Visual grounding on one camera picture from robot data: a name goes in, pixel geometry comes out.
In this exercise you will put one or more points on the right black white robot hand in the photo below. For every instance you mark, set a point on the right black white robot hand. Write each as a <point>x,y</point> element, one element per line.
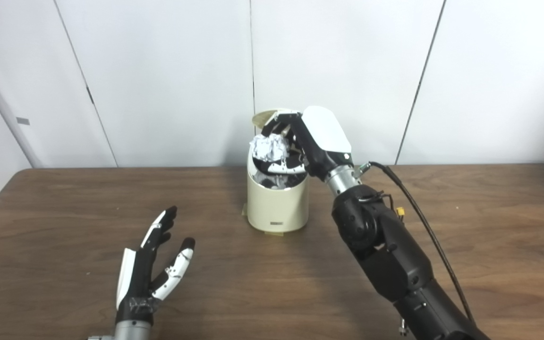
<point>324,137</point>

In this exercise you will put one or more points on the cream-colored bin body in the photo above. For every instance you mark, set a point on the cream-colored bin body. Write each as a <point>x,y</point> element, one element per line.
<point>276,203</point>

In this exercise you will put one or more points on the black wall panel hinge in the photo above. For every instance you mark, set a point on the black wall panel hinge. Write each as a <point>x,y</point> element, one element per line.
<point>89,95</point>

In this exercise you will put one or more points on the white paper ball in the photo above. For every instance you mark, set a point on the white paper ball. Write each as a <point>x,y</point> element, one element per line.
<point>267,147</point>

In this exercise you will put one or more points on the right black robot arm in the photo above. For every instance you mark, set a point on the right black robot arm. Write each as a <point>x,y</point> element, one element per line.
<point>385,250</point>

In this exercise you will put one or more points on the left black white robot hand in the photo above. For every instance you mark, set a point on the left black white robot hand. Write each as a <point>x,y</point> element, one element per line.
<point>135,278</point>

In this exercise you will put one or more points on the small grey wall tag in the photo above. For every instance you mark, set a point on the small grey wall tag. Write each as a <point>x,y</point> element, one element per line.
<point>22,121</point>

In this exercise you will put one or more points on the yellow tape piece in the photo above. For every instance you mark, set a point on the yellow tape piece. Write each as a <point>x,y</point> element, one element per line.
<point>272,232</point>

